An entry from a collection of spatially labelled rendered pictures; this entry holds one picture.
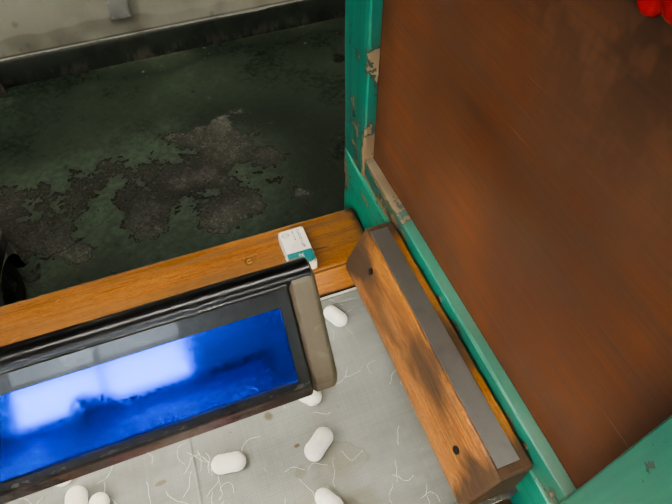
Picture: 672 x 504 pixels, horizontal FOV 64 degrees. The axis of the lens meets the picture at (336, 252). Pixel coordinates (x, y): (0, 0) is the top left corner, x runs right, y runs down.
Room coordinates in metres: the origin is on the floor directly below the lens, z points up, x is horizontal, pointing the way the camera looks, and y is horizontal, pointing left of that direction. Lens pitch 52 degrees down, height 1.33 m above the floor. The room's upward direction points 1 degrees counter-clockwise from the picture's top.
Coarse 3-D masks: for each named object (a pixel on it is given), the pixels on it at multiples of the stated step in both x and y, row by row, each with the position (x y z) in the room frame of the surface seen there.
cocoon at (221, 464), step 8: (216, 456) 0.18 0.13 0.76; (224, 456) 0.18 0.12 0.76; (232, 456) 0.18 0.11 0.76; (240, 456) 0.18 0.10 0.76; (216, 464) 0.17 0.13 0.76; (224, 464) 0.17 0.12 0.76; (232, 464) 0.17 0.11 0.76; (240, 464) 0.17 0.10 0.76; (216, 472) 0.17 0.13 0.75; (224, 472) 0.17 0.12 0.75
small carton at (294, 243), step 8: (280, 232) 0.46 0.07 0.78; (288, 232) 0.46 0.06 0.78; (296, 232) 0.46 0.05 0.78; (304, 232) 0.46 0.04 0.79; (280, 240) 0.45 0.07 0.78; (288, 240) 0.45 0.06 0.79; (296, 240) 0.45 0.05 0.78; (304, 240) 0.45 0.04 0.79; (288, 248) 0.44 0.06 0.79; (296, 248) 0.44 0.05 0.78; (304, 248) 0.44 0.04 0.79; (288, 256) 0.42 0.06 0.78; (296, 256) 0.42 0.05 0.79; (304, 256) 0.42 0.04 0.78; (312, 256) 0.42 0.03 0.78; (312, 264) 0.42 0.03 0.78
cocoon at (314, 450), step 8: (320, 432) 0.20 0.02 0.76; (328, 432) 0.20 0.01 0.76; (312, 440) 0.20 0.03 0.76; (320, 440) 0.20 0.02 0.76; (328, 440) 0.20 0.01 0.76; (304, 448) 0.19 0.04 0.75; (312, 448) 0.19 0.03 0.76; (320, 448) 0.19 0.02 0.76; (312, 456) 0.18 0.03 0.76; (320, 456) 0.18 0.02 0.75
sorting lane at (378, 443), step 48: (336, 336) 0.33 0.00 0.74; (336, 384) 0.27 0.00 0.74; (384, 384) 0.27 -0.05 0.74; (240, 432) 0.21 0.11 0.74; (288, 432) 0.21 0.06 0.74; (336, 432) 0.21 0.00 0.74; (384, 432) 0.21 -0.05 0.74; (96, 480) 0.16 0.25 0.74; (144, 480) 0.16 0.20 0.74; (192, 480) 0.16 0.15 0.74; (240, 480) 0.16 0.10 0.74; (288, 480) 0.16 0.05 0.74; (336, 480) 0.16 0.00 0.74; (384, 480) 0.16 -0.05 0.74; (432, 480) 0.16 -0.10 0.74
